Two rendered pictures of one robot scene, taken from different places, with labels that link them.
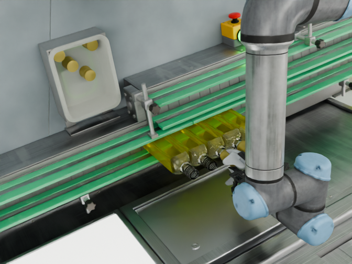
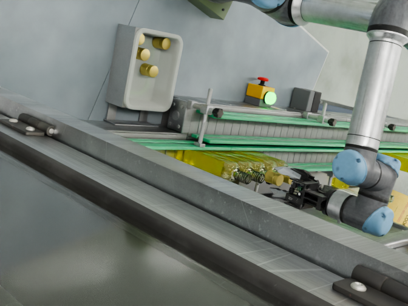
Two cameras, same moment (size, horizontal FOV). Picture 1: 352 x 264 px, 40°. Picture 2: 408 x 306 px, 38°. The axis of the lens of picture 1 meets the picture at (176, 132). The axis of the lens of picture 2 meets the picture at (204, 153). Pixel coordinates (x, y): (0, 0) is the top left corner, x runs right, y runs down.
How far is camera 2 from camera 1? 0.85 m
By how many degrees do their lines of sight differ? 28
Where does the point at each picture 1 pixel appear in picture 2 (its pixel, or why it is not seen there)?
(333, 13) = not seen: outside the picture
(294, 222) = (363, 210)
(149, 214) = not seen: hidden behind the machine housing
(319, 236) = (385, 224)
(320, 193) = (391, 184)
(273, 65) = (395, 52)
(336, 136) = not seen: hidden behind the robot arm
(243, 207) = (346, 167)
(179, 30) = (218, 73)
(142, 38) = (192, 64)
